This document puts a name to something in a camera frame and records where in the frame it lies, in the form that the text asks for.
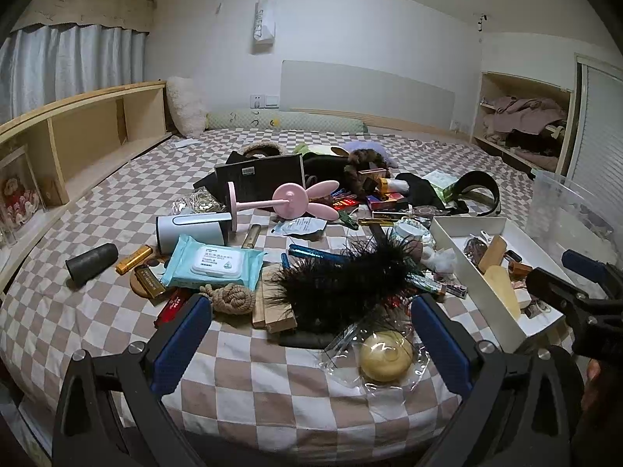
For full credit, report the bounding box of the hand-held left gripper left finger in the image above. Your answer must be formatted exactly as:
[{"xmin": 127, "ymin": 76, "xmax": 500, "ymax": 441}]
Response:
[{"xmin": 53, "ymin": 294, "xmax": 213, "ymax": 467}]

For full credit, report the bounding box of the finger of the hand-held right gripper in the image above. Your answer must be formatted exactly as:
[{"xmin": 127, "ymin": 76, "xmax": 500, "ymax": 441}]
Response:
[
  {"xmin": 561, "ymin": 249, "xmax": 623, "ymax": 297},
  {"xmin": 526, "ymin": 267, "xmax": 592, "ymax": 322}
]

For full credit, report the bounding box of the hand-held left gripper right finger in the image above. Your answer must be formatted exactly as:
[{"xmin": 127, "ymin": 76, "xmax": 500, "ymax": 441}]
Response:
[{"xmin": 410, "ymin": 293, "xmax": 585, "ymax": 467}]

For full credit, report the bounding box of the yellow dome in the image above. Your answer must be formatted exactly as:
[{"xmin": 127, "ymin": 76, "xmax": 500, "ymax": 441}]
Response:
[{"xmin": 319, "ymin": 321, "xmax": 429, "ymax": 400}]

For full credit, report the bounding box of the brown rope bundle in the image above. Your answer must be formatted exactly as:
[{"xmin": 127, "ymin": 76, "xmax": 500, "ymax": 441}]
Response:
[{"xmin": 199, "ymin": 284, "xmax": 256, "ymax": 316}]

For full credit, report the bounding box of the white cardboard box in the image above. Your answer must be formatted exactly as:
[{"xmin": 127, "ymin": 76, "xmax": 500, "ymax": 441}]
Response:
[{"xmin": 431, "ymin": 215, "xmax": 580, "ymax": 346}]

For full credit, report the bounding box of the light wooden block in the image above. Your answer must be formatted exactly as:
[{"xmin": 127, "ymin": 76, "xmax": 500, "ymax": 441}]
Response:
[{"xmin": 252, "ymin": 267, "xmax": 297, "ymax": 334}]

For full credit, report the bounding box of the black feather duster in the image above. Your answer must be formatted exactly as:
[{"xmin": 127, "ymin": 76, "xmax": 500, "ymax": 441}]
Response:
[{"xmin": 273, "ymin": 236, "xmax": 419, "ymax": 332}]

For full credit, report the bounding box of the brown leather wallet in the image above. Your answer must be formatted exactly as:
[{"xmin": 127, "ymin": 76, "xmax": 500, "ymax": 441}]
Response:
[{"xmin": 506, "ymin": 250, "xmax": 535, "ymax": 278}]

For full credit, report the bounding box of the red rectangular pack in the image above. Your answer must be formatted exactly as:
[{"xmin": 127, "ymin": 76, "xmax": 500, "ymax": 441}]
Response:
[{"xmin": 157, "ymin": 288, "xmax": 195, "ymax": 329}]

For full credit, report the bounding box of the clear plastic storage bin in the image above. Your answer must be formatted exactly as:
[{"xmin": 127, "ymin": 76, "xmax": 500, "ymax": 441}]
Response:
[{"xmin": 526, "ymin": 170, "xmax": 623, "ymax": 266}]

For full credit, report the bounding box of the patterned flat packet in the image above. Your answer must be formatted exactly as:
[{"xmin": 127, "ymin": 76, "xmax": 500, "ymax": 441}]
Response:
[{"xmin": 404, "ymin": 272, "xmax": 468, "ymax": 300}]

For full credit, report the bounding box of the round wooden coaster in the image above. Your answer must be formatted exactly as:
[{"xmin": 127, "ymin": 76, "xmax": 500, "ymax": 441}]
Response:
[{"xmin": 129, "ymin": 265, "xmax": 166, "ymax": 300}]

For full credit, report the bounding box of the wooden board in box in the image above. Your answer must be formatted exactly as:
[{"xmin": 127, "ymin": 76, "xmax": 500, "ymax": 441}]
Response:
[{"xmin": 478, "ymin": 235, "xmax": 508, "ymax": 273}]

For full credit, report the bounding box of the brown white cupcake plush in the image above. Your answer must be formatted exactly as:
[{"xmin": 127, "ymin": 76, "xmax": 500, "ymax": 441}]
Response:
[{"xmin": 409, "ymin": 241, "xmax": 456, "ymax": 273}]

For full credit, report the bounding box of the teal wet wipes pack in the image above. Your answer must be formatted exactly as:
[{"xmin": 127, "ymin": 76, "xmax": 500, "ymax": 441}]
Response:
[{"xmin": 160, "ymin": 235, "xmax": 268, "ymax": 290}]

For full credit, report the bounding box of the gold lighter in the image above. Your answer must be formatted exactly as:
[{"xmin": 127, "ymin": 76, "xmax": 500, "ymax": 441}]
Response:
[{"xmin": 115, "ymin": 246, "xmax": 153, "ymax": 276}]

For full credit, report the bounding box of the white cylindrical appliance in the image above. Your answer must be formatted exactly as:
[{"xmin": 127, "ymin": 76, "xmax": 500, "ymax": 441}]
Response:
[{"xmin": 156, "ymin": 212, "xmax": 232, "ymax": 254}]

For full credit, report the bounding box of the white disc in clear wrap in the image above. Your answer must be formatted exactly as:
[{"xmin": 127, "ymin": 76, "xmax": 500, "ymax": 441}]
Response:
[{"xmin": 392, "ymin": 218, "xmax": 434, "ymax": 249}]

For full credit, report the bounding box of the black cylinder cup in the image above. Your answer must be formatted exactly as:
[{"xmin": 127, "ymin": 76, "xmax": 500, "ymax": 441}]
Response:
[{"xmin": 65, "ymin": 243, "xmax": 119, "ymax": 289}]

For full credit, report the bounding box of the black beige sun visor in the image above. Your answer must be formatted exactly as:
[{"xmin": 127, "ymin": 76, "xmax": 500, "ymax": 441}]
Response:
[{"xmin": 448, "ymin": 170, "xmax": 502, "ymax": 217}]

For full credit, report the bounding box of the white window blind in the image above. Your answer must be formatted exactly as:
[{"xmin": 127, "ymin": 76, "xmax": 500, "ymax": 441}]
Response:
[{"xmin": 567, "ymin": 53, "xmax": 623, "ymax": 205}]

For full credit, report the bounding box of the green tissue box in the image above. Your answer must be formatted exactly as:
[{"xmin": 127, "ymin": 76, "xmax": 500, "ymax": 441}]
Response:
[{"xmin": 421, "ymin": 170, "xmax": 461, "ymax": 210}]

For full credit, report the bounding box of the red blue small box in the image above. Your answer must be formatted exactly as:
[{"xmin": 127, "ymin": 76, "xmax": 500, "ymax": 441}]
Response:
[{"xmin": 366, "ymin": 193, "xmax": 405, "ymax": 212}]

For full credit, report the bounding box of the black cloth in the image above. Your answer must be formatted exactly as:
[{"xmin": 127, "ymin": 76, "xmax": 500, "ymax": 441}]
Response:
[{"xmin": 394, "ymin": 172, "xmax": 446, "ymax": 210}]

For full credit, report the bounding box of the blue flat tool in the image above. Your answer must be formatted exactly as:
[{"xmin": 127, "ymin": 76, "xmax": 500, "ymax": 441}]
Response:
[{"xmin": 288, "ymin": 244, "xmax": 351, "ymax": 266}]

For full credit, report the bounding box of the pile of clothes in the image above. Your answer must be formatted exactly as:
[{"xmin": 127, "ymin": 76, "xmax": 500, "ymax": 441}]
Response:
[{"xmin": 482, "ymin": 97, "xmax": 568, "ymax": 156}]

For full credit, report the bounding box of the white sachet packet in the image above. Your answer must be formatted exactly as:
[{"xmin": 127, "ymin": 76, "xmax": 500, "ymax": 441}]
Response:
[{"xmin": 271, "ymin": 216, "xmax": 328, "ymax": 239}]

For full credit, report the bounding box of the pink rabbit-ear stand mirror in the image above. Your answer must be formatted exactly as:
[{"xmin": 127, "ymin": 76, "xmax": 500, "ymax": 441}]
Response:
[{"xmin": 226, "ymin": 180, "xmax": 340, "ymax": 246}]

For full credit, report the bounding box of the black box with label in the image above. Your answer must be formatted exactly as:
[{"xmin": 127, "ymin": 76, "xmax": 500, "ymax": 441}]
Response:
[{"xmin": 214, "ymin": 154, "xmax": 305, "ymax": 205}]

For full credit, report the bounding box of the wooden wardrobe niche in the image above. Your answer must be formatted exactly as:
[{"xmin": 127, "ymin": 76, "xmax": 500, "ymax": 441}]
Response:
[{"xmin": 470, "ymin": 70, "xmax": 575, "ymax": 178}]

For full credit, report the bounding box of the brown fuzzy plush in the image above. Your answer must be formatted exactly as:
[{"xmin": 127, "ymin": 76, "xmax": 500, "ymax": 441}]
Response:
[{"xmin": 343, "ymin": 150, "xmax": 390, "ymax": 195}]

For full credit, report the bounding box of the purple plush toy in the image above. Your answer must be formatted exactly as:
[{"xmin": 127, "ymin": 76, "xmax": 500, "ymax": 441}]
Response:
[{"xmin": 348, "ymin": 140, "xmax": 400, "ymax": 169}]

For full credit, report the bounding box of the black garment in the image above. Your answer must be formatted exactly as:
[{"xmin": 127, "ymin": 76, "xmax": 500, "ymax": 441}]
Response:
[{"xmin": 302, "ymin": 153, "xmax": 361, "ymax": 190}]

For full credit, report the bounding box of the brown fur headband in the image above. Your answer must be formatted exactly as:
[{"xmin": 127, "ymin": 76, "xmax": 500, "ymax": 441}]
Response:
[{"xmin": 241, "ymin": 142, "xmax": 288, "ymax": 159}]

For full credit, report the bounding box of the framed bear picture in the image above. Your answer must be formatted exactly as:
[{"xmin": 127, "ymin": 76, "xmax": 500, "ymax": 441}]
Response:
[{"xmin": 0, "ymin": 145, "xmax": 47, "ymax": 249}]

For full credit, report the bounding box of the wooden bedside shelf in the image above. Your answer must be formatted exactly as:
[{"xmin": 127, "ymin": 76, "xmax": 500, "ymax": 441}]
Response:
[{"xmin": 0, "ymin": 80, "xmax": 173, "ymax": 297}]

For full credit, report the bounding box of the white fluffy pillow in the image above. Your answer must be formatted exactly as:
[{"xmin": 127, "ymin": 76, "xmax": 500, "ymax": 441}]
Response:
[{"xmin": 167, "ymin": 76, "xmax": 209, "ymax": 138}]

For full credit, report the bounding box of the green bolster pillow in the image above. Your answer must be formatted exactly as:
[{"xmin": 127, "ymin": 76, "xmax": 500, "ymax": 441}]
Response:
[{"xmin": 205, "ymin": 111, "xmax": 368, "ymax": 133}]

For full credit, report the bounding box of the grey curtain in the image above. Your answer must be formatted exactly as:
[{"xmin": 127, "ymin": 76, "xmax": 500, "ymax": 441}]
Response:
[{"xmin": 0, "ymin": 24, "xmax": 149, "ymax": 127}]

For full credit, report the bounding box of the white hanging paper bag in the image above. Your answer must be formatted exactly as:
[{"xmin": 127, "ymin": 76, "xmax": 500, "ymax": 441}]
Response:
[{"xmin": 252, "ymin": 0, "xmax": 277, "ymax": 54}]

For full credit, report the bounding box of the clear bag of chains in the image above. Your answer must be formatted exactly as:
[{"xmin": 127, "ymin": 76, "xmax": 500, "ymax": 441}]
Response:
[{"xmin": 172, "ymin": 190, "xmax": 227, "ymax": 215}]

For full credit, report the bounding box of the white wall panel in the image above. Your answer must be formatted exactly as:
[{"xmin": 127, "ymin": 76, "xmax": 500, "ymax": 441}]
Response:
[{"xmin": 281, "ymin": 60, "xmax": 456, "ymax": 132}]

